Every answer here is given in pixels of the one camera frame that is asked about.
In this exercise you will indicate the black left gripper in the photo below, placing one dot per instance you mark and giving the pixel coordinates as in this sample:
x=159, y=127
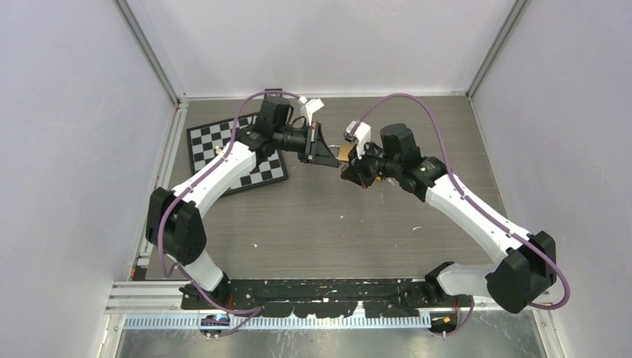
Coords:
x=317, y=151

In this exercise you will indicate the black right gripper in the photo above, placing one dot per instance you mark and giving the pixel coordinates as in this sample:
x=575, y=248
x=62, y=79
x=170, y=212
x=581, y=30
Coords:
x=357, y=172

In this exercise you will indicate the brass padlock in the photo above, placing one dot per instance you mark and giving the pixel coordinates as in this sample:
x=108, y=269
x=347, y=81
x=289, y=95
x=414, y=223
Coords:
x=342, y=152

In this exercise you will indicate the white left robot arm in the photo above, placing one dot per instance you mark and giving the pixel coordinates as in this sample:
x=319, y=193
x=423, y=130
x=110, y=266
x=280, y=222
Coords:
x=175, y=216

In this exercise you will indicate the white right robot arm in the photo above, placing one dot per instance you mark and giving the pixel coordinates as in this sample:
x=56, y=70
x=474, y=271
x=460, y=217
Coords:
x=521, y=267

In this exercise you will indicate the black white chessboard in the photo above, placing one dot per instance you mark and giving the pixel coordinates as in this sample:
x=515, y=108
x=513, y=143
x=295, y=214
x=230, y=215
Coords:
x=204, y=139

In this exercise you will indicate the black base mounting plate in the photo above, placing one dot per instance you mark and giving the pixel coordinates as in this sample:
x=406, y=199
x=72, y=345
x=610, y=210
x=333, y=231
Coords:
x=323, y=298

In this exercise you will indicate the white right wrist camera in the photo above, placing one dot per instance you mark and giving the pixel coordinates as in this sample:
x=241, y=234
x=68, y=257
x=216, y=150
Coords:
x=358, y=133

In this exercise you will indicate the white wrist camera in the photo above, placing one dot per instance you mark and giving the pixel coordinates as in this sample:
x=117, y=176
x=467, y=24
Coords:
x=358, y=133
x=308, y=107

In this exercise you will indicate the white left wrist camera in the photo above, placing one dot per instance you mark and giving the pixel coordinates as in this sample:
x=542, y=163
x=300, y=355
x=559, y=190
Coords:
x=308, y=107

